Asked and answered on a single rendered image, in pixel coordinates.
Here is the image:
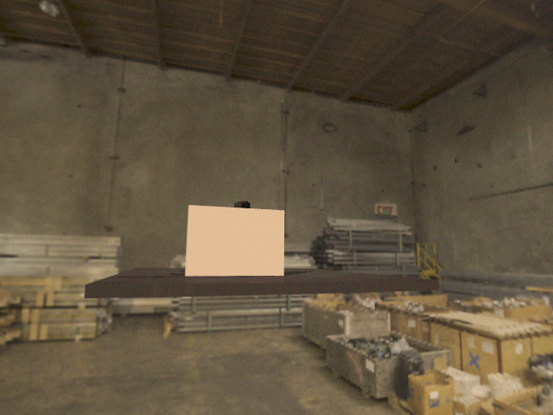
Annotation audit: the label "tan flat board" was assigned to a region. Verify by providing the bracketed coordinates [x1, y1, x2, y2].
[186, 205, 284, 277]

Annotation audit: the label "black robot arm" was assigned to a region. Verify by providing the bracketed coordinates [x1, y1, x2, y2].
[234, 201, 251, 208]

